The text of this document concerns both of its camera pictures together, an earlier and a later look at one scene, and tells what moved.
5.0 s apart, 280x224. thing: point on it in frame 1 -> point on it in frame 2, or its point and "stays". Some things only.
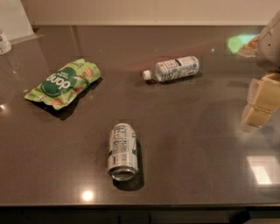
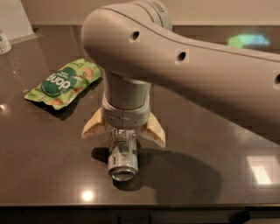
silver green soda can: x=122 y=152 stays
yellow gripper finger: x=263 y=99 -> x=120 y=118
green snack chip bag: x=62 y=86 stays
